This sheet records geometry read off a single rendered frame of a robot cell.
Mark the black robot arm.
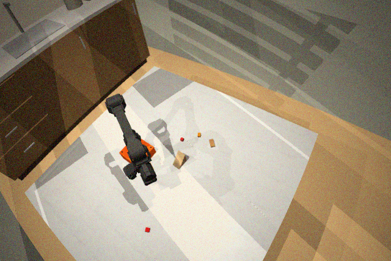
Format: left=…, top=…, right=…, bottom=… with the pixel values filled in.
left=105, top=94, right=156, bottom=182

